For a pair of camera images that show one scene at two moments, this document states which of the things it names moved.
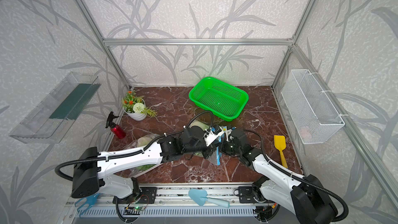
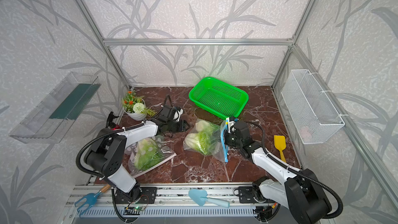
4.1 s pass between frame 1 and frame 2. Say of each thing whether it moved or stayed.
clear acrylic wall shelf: stayed
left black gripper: moved
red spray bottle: stayed
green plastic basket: stayed
